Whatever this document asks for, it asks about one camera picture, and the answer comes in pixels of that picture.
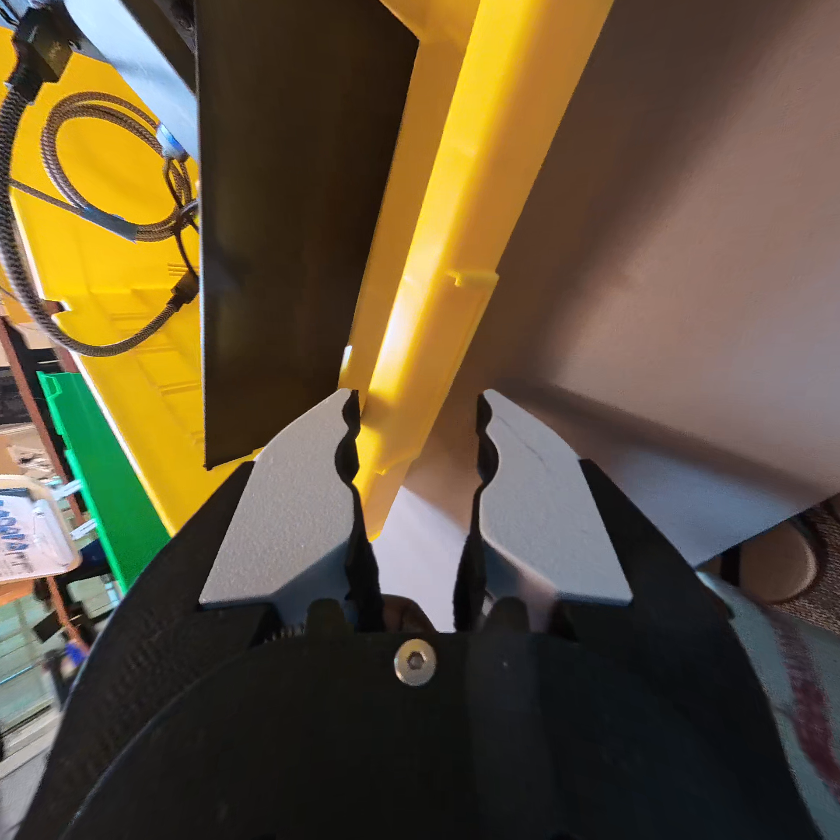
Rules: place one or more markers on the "yellow plastic bin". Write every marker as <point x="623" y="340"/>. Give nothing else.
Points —
<point x="433" y="262"/>

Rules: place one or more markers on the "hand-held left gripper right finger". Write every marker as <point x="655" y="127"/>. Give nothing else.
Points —
<point x="551" y="525"/>

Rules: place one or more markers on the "green plastic bin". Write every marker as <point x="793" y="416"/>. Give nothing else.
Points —
<point x="111" y="485"/>

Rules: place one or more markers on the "black usb hub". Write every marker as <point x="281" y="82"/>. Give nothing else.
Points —
<point x="295" y="229"/>

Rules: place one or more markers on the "person's right hand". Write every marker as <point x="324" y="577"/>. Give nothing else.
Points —
<point x="778" y="564"/>

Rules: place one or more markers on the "grey usb hub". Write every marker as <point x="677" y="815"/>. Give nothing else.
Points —
<point x="131" y="59"/>

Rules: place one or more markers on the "instruction poster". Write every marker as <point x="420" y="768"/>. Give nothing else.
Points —
<point x="33" y="538"/>

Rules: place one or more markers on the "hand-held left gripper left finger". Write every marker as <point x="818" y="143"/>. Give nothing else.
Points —
<point x="282" y="518"/>

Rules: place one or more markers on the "person's left hand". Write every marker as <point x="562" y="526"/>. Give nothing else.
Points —
<point x="407" y="613"/>

